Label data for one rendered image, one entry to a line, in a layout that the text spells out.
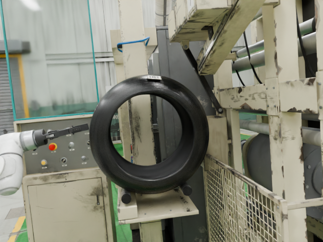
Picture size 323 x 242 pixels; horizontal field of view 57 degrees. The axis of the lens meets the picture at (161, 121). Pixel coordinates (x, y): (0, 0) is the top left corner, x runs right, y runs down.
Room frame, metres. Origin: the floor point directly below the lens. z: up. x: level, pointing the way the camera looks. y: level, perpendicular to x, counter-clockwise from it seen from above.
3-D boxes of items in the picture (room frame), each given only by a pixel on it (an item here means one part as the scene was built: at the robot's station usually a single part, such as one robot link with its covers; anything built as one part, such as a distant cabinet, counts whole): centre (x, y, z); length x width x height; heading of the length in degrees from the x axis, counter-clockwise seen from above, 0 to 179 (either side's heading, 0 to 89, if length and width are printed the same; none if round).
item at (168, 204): (1.49, 0.07, 0.80); 0.37 x 0.36 x 0.02; 97
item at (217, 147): (1.75, -0.28, 1.05); 0.20 x 0.15 x 0.30; 7
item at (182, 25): (1.40, -0.24, 1.71); 0.61 x 0.25 x 0.15; 7
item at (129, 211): (1.47, 0.21, 0.83); 0.36 x 0.09 x 0.06; 7
